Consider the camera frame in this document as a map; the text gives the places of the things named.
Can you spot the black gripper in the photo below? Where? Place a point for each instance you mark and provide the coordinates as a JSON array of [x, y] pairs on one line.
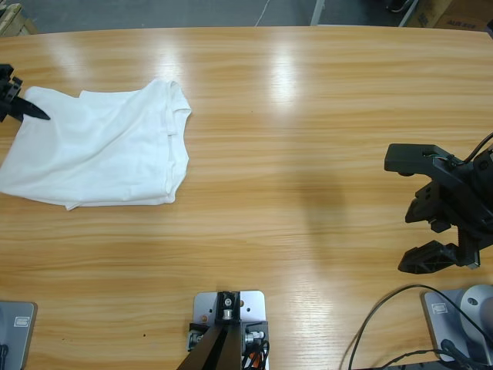
[[473, 200], [7, 92]]

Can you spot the white T-shirt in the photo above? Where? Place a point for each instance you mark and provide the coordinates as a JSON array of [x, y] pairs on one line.
[[96, 154]]

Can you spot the wooden pallet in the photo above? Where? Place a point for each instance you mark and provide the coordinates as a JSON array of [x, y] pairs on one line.
[[15, 19]]

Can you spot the pale printed cardboard box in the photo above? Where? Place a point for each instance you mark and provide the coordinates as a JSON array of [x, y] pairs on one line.
[[458, 21]]

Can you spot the brown cardboard box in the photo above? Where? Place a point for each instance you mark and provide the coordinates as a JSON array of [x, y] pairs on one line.
[[439, 13]]

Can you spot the slanted metal bar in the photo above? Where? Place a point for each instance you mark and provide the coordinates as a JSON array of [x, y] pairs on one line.
[[410, 13]]

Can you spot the dark bystander shoe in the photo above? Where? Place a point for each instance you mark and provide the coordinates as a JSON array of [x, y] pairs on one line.
[[396, 5]]

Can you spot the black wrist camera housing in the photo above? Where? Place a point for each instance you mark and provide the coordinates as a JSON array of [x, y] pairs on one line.
[[408, 158]]

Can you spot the grey base plate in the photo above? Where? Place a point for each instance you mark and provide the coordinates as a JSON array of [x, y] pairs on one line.
[[19, 347], [435, 327]]

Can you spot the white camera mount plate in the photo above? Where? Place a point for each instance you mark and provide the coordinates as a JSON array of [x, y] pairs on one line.
[[254, 304]]

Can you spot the white upright post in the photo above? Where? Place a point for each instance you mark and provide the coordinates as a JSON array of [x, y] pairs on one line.
[[316, 11]]

